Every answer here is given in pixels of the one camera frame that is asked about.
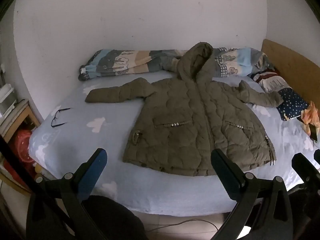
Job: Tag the olive hooded puffer jacket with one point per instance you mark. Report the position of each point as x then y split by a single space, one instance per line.
190 120

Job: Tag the red plastic bag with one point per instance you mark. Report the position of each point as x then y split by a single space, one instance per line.
22 147

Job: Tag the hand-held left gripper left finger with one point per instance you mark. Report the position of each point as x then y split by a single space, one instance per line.
93 172

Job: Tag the light blue cloud bed sheet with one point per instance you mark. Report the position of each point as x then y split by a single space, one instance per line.
87 142

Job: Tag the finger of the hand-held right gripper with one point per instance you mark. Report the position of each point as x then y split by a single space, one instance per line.
308 173
317 156

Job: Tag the rolled patchwork print quilt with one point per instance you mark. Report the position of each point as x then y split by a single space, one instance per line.
125 62

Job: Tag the orange cloth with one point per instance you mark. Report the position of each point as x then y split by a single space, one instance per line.
311 115

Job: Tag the wooden headboard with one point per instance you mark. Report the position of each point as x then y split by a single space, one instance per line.
295 65

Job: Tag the wooden shelf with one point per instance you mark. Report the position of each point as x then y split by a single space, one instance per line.
31 116

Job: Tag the navy star print pillow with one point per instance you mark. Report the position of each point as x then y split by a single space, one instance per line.
292 102

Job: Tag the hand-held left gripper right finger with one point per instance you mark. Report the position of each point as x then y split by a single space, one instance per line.
225 172

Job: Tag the person's dark clothed leg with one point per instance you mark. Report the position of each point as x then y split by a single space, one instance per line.
112 220

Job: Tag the black eyeglasses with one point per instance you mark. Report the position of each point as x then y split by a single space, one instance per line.
52 123

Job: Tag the stack of books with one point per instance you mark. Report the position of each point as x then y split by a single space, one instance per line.
12 115

